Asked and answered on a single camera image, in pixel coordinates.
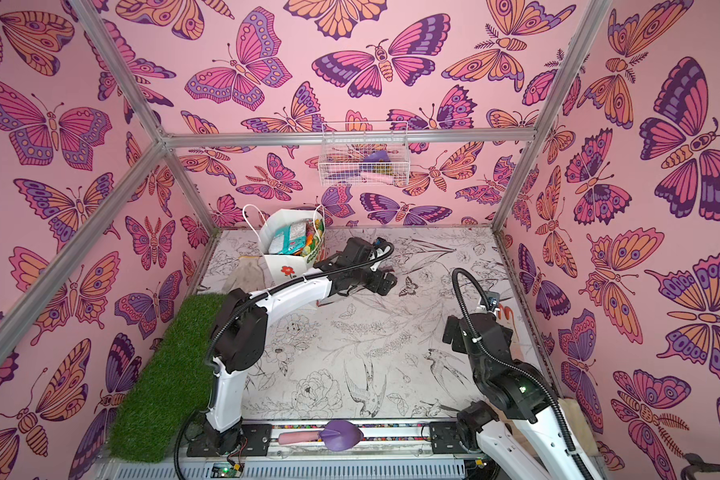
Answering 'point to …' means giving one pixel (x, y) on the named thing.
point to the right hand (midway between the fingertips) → (471, 318)
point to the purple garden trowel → (337, 435)
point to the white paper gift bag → (282, 267)
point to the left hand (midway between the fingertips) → (390, 273)
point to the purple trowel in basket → (377, 167)
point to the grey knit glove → (246, 275)
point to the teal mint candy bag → (289, 239)
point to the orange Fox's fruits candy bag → (310, 240)
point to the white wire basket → (365, 154)
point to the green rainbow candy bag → (319, 226)
